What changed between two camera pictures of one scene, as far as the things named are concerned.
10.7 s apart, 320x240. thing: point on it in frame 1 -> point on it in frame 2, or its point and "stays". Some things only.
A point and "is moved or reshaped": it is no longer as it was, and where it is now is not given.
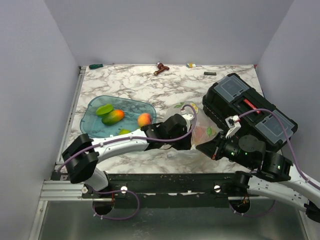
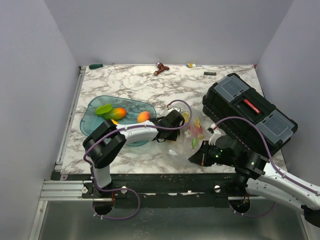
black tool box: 232,96 stays
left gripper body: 181,144 -> 172,135
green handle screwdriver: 95,66 stays
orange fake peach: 144,119 stays
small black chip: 210,73 stays
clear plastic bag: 203,129 is moved or reshaped
